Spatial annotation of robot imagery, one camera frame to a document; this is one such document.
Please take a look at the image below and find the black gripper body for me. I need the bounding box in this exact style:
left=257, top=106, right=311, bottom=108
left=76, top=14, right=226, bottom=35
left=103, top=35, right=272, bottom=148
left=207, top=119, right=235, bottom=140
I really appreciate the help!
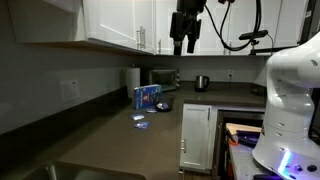
left=175, top=0, right=207, bottom=22

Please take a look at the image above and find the steel electric kettle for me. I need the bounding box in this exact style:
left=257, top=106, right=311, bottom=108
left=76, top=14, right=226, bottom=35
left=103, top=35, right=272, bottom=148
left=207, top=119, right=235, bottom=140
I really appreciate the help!
left=194, top=74, right=211, bottom=93

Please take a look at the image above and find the steel toaster oven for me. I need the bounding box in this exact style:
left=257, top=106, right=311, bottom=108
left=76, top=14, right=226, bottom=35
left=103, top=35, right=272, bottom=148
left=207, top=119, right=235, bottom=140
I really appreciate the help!
left=148, top=68, right=181, bottom=93

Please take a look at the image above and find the white upper cabinet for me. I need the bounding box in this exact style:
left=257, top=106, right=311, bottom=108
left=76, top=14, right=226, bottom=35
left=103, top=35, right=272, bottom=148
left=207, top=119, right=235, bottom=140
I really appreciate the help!
left=154, top=0, right=309, bottom=57
left=6, top=0, right=156, bottom=56

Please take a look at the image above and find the white paper towel roll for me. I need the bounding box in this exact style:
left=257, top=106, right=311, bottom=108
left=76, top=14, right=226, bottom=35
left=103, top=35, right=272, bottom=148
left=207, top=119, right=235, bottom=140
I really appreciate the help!
left=125, top=66, right=142, bottom=99

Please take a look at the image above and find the blue value pack box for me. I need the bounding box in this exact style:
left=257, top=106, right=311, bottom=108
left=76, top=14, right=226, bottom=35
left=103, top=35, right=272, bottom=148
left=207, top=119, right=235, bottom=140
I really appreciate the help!
left=133, top=83, right=163, bottom=111

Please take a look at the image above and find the wooden board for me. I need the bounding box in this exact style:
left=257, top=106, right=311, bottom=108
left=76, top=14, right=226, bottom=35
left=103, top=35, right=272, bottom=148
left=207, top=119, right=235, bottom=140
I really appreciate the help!
left=225, top=122, right=263, bottom=135

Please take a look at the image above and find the black vertical pole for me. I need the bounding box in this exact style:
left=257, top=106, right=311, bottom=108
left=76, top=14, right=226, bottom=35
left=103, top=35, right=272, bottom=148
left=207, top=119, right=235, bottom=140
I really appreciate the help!
left=297, top=0, right=320, bottom=46

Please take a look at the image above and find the steel kitchen sink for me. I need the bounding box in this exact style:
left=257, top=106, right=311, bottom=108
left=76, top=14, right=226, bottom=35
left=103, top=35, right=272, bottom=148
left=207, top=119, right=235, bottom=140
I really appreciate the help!
left=19, top=160, right=148, bottom=180

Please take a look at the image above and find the black stereo camera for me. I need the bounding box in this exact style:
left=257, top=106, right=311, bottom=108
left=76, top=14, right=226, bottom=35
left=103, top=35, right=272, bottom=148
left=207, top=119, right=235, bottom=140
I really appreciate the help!
left=238, top=29, right=270, bottom=41

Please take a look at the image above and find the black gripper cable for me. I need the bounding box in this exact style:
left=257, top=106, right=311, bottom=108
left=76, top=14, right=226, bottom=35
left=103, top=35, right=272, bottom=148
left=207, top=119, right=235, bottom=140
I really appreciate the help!
left=203, top=0, right=263, bottom=53

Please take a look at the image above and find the black wire mesh basket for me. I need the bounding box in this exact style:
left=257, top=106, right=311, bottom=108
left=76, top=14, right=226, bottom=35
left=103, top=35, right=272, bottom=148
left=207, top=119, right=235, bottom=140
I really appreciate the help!
left=154, top=94, right=176, bottom=113

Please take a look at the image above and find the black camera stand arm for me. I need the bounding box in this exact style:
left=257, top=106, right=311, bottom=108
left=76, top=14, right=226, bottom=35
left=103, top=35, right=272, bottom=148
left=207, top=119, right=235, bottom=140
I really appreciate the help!
left=248, top=39, right=301, bottom=56

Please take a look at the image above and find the white cabinet drawer with handle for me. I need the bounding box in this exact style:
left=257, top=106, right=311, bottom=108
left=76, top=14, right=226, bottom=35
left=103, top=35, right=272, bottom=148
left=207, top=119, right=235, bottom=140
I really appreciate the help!
left=179, top=103, right=213, bottom=172

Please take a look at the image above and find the steel lower cabinet handle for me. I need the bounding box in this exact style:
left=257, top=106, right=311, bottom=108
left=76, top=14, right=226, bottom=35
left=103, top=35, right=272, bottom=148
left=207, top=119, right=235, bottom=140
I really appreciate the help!
left=180, top=138, right=187, bottom=155

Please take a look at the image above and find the white wall switch plate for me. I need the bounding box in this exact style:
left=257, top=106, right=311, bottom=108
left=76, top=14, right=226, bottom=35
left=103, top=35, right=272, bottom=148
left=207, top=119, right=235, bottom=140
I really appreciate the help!
left=59, top=79, right=81, bottom=103

